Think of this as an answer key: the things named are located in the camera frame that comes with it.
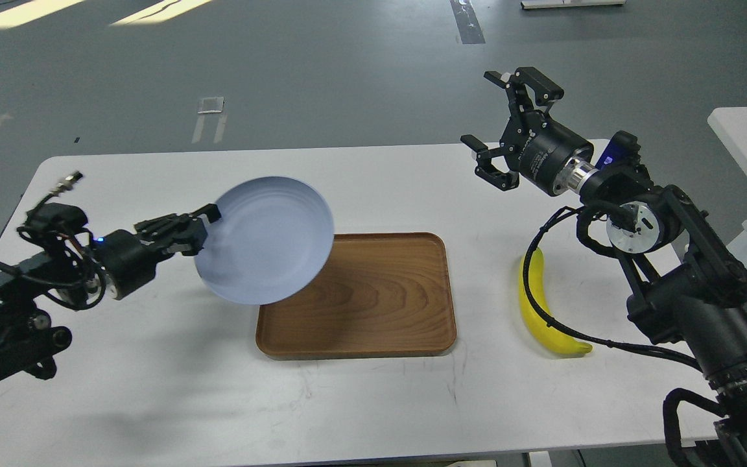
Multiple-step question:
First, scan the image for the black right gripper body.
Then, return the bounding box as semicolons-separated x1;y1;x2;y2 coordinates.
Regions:
501;112;594;197

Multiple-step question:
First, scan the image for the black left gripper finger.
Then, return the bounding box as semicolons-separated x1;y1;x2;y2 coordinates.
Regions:
153;235;208;257
134;204;222;237

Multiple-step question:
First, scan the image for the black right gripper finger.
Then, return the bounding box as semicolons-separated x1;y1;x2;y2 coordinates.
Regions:
460;135;519;191
484;66;564;121

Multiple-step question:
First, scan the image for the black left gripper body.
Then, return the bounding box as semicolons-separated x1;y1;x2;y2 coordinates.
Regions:
97;230;174;300

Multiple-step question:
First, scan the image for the light blue plate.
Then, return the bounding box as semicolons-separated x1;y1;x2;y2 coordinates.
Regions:
195;176;335;305

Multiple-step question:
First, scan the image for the yellow banana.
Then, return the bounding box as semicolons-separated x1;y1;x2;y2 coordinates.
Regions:
517;248;593;357

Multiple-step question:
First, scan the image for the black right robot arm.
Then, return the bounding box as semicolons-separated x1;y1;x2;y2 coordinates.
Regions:
460;66;747;466

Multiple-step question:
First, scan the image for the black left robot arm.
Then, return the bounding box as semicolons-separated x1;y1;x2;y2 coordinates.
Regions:
0;171;222;381

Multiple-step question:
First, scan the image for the white furniture base far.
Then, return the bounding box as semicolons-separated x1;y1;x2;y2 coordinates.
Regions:
519;0;626;10

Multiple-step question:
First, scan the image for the brown wooden tray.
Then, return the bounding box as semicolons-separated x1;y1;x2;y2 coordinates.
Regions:
255;232;457;360

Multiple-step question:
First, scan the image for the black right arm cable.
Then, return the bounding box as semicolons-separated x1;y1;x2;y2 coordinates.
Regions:
521;206;705;373

